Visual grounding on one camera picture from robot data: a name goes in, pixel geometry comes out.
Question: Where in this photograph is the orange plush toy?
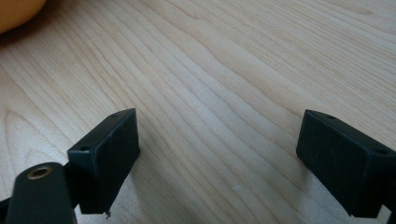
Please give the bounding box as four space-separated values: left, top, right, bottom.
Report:
0 0 48 35

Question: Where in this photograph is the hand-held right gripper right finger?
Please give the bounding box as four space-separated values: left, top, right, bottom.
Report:
295 108 396 218

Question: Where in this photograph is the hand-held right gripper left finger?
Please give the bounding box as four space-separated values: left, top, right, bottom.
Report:
64 107 141 217

